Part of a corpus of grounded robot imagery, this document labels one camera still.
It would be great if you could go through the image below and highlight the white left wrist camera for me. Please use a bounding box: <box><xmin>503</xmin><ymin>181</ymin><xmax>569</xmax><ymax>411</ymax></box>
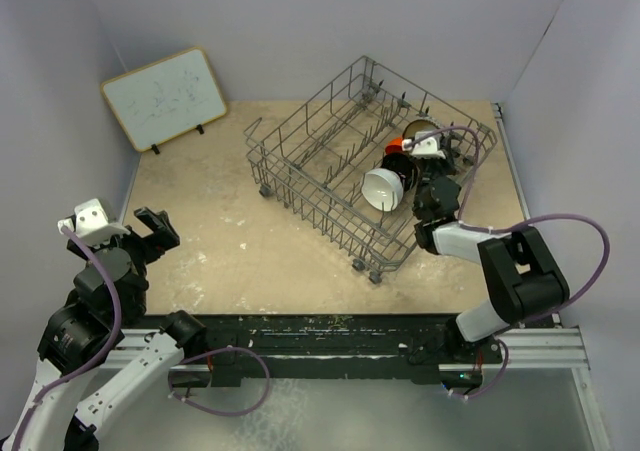
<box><xmin>57</xmin><ymin>198</ymin><xmax>131</xmax><ymax>248</ymax></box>

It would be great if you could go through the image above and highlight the grey wire dish rack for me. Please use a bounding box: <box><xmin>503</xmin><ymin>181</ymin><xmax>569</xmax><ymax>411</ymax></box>
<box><xmin>244</xmin><ymin>56</ymin><xmax>497</xmax><ymax>284</ymax></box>

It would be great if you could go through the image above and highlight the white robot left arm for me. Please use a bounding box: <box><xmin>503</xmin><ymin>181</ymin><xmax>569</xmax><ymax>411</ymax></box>
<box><xmin>1</xmin><ymin>199</ymin><xmax>206</xmax><ymax>450</ymax></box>

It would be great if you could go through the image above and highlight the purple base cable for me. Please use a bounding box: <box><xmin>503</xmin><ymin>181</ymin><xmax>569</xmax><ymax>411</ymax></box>
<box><xmin>444</xmin><ymin>340</ymin><xmax>510</xmax><ymax>400</ymax></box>
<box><xmin>167</xmin><ymin>341</ymin><xmax>271</xmax><ymax>415</ymax></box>

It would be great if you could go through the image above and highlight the brown glazed bowl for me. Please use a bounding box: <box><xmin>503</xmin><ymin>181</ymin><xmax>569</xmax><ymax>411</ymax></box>
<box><xmin>402</xmin><ymin>119</ymin><xmax>438</xmax><ymax>140</ymax></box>

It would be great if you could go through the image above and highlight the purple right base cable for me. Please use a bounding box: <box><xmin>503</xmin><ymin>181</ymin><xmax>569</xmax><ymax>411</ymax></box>
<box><xmin>444</xmin><ymin>340</ymin><xmax>510</xmax><ymax>400</ymax></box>

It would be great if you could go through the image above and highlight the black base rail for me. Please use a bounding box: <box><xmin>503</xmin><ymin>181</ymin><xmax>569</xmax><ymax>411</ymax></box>
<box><xmin>107</xmin><ymin>310</ymin><xmax>506</xmax><ymax>387</ymax></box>

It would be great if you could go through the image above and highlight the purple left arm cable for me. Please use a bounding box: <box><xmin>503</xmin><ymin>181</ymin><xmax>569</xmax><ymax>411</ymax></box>
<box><xmin>9</xmin><ymin>228</ymin><xmax>124</xmax><ymax>451</ymax></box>

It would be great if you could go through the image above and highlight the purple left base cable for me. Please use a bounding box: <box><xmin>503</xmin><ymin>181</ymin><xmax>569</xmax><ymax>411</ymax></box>
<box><xmin>167</xmin><ymin>341</ymin><xmax>271</xmax><ymax>415</ymax></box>

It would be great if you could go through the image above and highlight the black glossy bowl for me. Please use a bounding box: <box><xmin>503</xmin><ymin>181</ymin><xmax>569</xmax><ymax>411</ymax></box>
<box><xmin>381</xmin><ymin>152</ymin><xmax>419</xmax><ymax>191</ymax></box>

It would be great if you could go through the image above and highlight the yellow framed whiteboard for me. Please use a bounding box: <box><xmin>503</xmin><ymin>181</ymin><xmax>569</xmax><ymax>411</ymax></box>
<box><xmin>101</xmin><ymin>47</ymin><xmax>228</xmax><ymax>153</ymax></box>

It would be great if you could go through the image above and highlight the white orange rimmed striped bowl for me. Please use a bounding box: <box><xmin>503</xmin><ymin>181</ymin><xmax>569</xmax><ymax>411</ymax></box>
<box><xmin>424</xmin><ymin>117</ymin><xmax>444</xmax><ymax>131</ymax></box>

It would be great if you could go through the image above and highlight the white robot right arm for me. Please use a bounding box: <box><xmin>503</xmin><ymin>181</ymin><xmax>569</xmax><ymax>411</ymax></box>
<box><xmin>402</xmin><ymin>132</ymin><xmax>570</xmax><ymax>362</ymax></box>

